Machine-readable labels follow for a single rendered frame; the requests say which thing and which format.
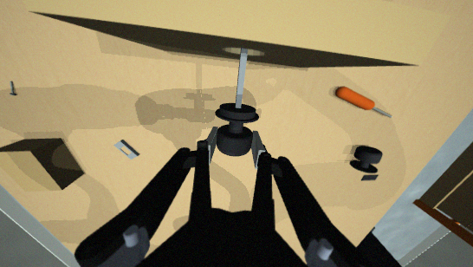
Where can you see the tan rectangular box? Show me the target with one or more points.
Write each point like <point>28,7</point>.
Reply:
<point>40,164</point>

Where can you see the orange-handled screwdriver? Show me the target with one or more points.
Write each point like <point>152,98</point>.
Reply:
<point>356,99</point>

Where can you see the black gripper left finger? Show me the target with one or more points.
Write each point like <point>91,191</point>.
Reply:
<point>124,240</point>

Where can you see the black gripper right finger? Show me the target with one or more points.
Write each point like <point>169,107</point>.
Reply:
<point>324,245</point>

